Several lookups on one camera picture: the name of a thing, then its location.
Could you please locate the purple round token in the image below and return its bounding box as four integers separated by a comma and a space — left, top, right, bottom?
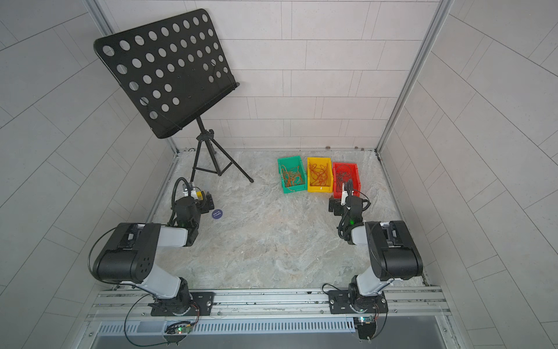
212, 209, 223, 220

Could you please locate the orange cable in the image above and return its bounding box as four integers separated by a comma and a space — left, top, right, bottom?
282, 166, 305, 188

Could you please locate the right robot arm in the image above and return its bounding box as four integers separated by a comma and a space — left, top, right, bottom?
328, 196, 423, 314

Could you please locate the red plastic bin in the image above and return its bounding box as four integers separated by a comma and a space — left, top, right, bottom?
332, 162, 361, 199

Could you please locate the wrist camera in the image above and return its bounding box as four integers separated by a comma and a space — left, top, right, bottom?
183, 184, 198, 197
341, 180, 353, 206

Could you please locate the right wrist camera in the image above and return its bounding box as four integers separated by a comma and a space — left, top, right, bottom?
341, 180, 353, 206

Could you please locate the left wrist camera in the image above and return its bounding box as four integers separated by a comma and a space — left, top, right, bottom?
183, 184, 198, 197

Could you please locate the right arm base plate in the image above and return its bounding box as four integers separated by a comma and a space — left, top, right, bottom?
326, 289, 389, 316

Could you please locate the aluminium mounting rail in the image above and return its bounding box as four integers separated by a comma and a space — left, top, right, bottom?
85, 286, 450, 321

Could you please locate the green plastic bin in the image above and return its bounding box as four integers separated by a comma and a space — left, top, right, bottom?
278, 156, 307, 193

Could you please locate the right green circuit board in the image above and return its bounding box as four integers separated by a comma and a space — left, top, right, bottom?
353, 316, 377, 341

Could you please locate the green circuit board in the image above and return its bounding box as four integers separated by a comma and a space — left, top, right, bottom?
165, 321, 195, 335
353, 316, 377, 341

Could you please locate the yellow plastic bin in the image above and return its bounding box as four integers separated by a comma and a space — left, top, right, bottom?
307, 157, 334, 193

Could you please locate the left green circuit board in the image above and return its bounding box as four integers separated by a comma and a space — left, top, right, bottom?
165, 321, 195, 335

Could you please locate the black perforated music stand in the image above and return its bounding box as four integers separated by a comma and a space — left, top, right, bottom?
94, 9, 240, 176

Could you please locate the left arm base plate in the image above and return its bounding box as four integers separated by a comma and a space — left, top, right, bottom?
148, 292, 216, 316

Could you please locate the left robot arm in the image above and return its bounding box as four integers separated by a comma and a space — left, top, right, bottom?
87, 177, 215, 316

